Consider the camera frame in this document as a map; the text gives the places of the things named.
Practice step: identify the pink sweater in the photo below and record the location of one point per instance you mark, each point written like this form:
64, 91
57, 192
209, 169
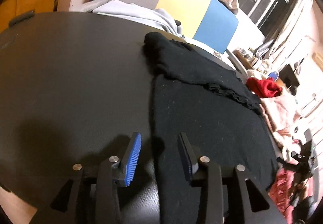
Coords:
280, 110

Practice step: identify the pink quilt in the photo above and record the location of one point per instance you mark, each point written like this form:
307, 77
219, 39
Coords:
282, 183

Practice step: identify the blue chair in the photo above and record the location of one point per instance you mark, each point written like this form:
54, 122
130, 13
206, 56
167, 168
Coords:
273, 75

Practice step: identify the white printed cushion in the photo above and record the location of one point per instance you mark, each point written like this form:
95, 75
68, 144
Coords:
201, 46

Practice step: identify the black sweater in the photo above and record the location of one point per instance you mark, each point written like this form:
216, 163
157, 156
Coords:
207, 118

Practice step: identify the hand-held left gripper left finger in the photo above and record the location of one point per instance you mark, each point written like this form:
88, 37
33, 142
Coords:
132, 158

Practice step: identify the light blue hoodie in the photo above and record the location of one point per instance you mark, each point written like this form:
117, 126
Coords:
136, 16

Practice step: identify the beige air conditioner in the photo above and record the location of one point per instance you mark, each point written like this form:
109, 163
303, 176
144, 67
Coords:
318, 60

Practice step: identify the black monitor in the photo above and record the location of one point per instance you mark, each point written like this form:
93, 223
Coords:
290, 76

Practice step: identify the grey yellow blue armchair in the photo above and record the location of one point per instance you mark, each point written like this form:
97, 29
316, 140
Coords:
217, 27

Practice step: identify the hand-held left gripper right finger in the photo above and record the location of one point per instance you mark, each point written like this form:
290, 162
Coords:
186, 161

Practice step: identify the red sweater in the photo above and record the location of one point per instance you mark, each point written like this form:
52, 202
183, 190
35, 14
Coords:
265, 87

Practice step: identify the wooden desk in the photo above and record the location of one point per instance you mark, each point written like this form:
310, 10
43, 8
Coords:
246, 61

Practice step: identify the beige patterned curtain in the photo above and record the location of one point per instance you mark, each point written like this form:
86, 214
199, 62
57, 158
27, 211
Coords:
290, 27

